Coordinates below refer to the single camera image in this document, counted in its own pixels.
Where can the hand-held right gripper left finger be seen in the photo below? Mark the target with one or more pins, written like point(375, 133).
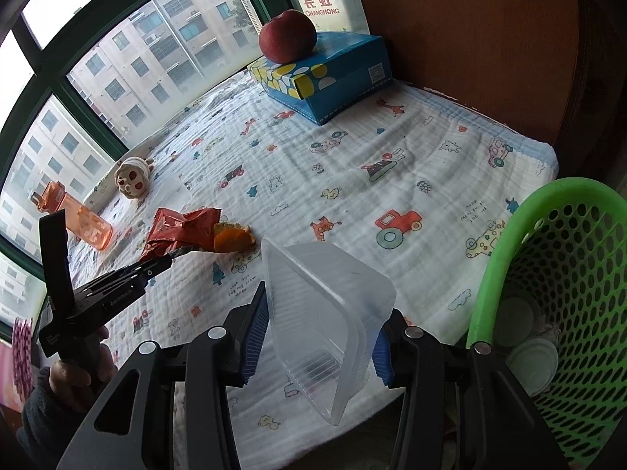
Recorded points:
point(257, 335)

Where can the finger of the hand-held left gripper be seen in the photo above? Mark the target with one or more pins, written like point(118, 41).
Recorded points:
point(152, 274)
point(156, 260)

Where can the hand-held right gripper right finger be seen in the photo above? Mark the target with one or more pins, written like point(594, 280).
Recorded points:
point(383, 360)

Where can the red snack wrapper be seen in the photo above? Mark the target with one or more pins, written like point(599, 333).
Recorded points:
point(176, 227)

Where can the clear plastic food container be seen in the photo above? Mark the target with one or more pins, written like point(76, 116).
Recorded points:
point(318, 313)

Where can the white paper cup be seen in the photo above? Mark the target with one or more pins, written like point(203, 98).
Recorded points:
point(514, 320)

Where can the white plastic cup lid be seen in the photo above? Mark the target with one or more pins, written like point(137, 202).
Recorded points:
point(534, 362)

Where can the green plastic basket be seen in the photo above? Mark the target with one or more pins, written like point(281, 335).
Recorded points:
point(583, 264)

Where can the person's left hand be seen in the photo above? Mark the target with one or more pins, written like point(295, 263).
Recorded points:
point(73, 387)

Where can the orange water bottle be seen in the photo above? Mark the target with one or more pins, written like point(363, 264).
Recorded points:
point(83, 223)

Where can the orange peel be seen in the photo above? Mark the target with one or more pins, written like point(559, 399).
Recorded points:
point(230, 240)

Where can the pink patterned object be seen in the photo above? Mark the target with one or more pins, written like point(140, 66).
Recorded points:
point(22, 357)

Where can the cream toy with red spots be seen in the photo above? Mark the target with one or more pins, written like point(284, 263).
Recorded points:
point(131, 178)

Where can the white printed blanket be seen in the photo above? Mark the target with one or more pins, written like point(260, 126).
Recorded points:
point(367, 171)

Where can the blue spotted tissue box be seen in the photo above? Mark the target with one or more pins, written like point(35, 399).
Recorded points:
point(338, 76)

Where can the red apple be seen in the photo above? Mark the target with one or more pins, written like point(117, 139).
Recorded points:
point(286, 36)

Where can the brown wooden panel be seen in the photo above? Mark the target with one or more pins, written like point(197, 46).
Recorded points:
point(480, 49)

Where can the green window frame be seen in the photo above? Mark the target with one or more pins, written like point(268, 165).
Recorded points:
point(88, 103)

